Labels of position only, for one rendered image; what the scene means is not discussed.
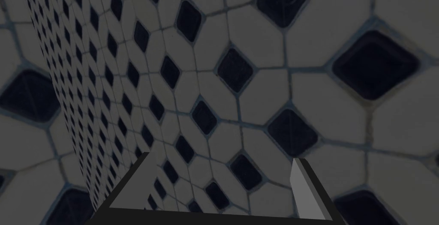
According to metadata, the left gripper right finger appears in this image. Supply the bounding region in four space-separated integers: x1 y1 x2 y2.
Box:
289 157 341 221

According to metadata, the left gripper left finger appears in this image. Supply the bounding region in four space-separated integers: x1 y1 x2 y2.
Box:
108 151 158 210

